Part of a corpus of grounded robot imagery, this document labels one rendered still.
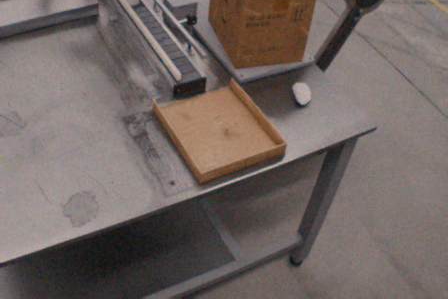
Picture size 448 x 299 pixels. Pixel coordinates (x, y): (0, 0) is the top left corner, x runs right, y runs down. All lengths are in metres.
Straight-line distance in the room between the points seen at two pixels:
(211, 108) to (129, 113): 0.24
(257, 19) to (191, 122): 0.36
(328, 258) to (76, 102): 1.28
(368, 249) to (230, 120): 1.11
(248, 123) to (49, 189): 0.58
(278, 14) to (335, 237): 1.14
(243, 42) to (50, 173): 0.69
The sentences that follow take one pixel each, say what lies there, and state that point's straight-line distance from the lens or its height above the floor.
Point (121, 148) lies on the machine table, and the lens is 1.33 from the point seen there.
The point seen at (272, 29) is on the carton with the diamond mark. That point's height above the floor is 0.99.
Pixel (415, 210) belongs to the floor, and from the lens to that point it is 2.54.
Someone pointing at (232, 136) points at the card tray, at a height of 0.83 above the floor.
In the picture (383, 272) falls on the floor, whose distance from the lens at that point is 2.25.
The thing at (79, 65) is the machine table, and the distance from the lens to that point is 1.62.
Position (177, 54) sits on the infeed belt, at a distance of 1.57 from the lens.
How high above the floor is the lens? 1.80
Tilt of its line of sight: 44 degrees down
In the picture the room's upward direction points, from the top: 8 degrees clockwise
